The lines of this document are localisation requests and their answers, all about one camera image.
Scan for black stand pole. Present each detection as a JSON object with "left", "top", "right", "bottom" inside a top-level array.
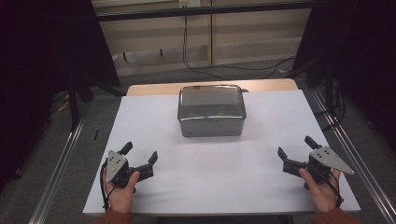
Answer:
[{"left": 68, "top": 74, "right": 80, "bottom": 132}]

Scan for white table board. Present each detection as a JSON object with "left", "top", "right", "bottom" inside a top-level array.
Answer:
[{"left": 82, "top": 89, "right": 361, "bottom": 217}]

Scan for aluminium floor rail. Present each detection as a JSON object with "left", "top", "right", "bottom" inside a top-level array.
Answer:
[
  {"left": 28, "top": 117, "right": 86, "bottom": 224},
  {"left": 310, "top": 89, "right": 396, "bottom": 224}
]

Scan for black horizontal bar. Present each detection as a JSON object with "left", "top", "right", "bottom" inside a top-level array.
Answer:
[{"left": 95, "top": 2, "right": 314, "bottom": 22}]

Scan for person's left hand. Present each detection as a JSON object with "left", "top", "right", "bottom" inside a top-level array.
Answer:
[{"left": 103, "top": 167, "right": 141, "bottom": 215}]

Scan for white wall outlet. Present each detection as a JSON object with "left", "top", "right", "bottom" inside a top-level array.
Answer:
[{"left": 178, "top": 0, "right": 202, "bottom": 9}]

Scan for black wall cable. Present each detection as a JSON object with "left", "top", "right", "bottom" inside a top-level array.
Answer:
[{"left": 182, "top": 15, "right": 297, "bottom": 80}]

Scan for black floor cables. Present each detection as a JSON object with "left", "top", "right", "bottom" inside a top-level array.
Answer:
[{"left": 313, "top": 81, "right": 347, "bottom": 133}]

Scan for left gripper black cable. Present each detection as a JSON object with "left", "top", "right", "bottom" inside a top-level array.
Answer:
[{"left": 99, "top": 161, "right": 117, "bottom": 212}]

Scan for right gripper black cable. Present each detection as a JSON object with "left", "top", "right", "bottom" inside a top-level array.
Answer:
[{"left": 323, "top": 173, "right": 345, "bottom": 209}]

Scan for black curtain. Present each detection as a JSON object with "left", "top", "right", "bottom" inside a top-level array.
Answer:
[
  {"left": 0, "top": 0, "right": 121, "bottom": 190},
  {"left": 292, "top": 0, "right": 396, "bottom": 153}
]

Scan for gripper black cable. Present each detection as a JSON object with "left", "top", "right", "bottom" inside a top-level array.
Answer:
[
  {"left": 323, "top": 173, "right": 345, "bottom": 209},
  {"left": 99, "top": 161, "right": 117, "bottom": 212}
]

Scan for person's right hand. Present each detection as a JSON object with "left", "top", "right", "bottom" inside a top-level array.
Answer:
[{"left": 298, "top": 167, "right": 343, "bottom": 215}]

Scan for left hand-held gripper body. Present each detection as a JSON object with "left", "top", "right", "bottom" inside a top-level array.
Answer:
[{"left": 106, "top": 150, "right": 138, "bottom": 189}]

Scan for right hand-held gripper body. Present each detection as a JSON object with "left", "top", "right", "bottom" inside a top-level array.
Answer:
[{"left": 305, "top": 146, "right": 356, "bottom": 185}]

